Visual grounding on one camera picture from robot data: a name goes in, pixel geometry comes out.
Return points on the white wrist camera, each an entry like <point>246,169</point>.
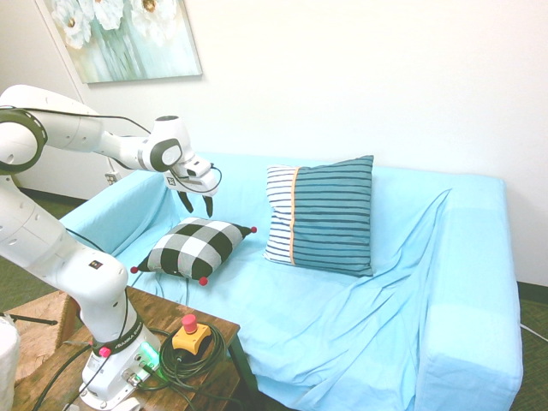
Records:
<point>198,167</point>

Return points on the wooden table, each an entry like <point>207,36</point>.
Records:
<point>184,325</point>

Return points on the floral canvas painting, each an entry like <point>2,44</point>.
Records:
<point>117,38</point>

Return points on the teal striped pillow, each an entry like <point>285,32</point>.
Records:
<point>325,216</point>

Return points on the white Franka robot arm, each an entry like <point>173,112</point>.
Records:
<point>51,240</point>

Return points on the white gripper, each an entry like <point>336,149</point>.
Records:
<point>190,182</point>

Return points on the black white checkered pillow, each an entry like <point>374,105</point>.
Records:
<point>194,251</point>

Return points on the wall power outlet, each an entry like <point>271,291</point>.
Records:
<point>111,176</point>

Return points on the yellow emergency stop button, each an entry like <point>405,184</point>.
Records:
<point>190,336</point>

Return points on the light blue covered sofa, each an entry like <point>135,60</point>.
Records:
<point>342,299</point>

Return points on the white fabric bundle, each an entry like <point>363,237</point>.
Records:
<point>8,364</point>

